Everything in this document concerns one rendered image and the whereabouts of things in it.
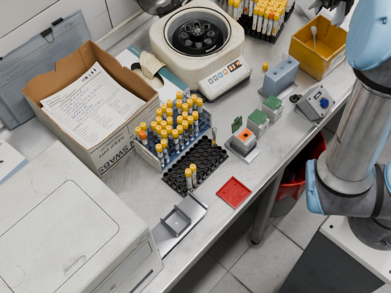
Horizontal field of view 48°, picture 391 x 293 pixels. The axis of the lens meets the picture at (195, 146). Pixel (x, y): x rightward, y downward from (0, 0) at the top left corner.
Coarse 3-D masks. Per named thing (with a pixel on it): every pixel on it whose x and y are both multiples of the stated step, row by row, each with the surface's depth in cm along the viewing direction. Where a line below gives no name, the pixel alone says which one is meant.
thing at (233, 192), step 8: (232, 176) 116; (224, 184) 114; (232, 184) 115; (240, 184) 115; (216, 192) 113; (224, 192) 114; (232, 192) 114; (240, 192) 114; (248, 192) 114; (224, 200) 112; (232, 200) 113; (240, 200) 113
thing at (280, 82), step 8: (288, 56) 124; (280, 64) 123; (288, 64) 123; (296, 64) 122; (272, 72) 121; (280, 72) 121; (288, 72) 122; (296, 72) 126; (264, 80) 124; (272, 80) 120; (280, 80) 122; (288, 80) 126; (264, 88) 126; (272, 88) 123; (280, 88) 126; (288, 88) 129; (264, 96) 129; (280, 96) 128
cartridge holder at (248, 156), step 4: (232, 136) 121; (228, 140) 121; (232, 140) 118; (224, 144) 121; (228, 144) 120; (232, 144) 117; (256, 144) 118; (228, 148) 120; (232, 148) 119; (236, 148) 117; (252, 148) 117; (256, 148) 119; (236, 152) 119; (240, 152) 117; (244, 152) 116; (248, 152) 117; (252, 152) 118; (256, 152) 118; (260, 152) 119; (240, 156) 118; (244, 156) 117; (248, 156) 118; (252, 156) 118; (256, 156) 119; (244, 160) 118; (248, 160) 117; (252, 160) 118; (248, 164) 118
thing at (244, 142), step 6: (240, 132) 114; (246, 132) 114; (252, 132) 114; (234, 138) 115; (240, 138) 113; (246, 138) 113; (252, 138) 114; (234, 144) 117; (240, 144) 115; (246, 144) 113; (252, 144) 116; (246, 150) 116
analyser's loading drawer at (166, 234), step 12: (192, 192) 108; (180, 204) 109; (192, 204) 108; (204, 204) 106; (168, 216) 106; (180, 216) 107; (192, 216) 107; (156, 228) 106; (168, 228) 104; (180, 228) 105; (156, 240) 104; (168, 240) 104
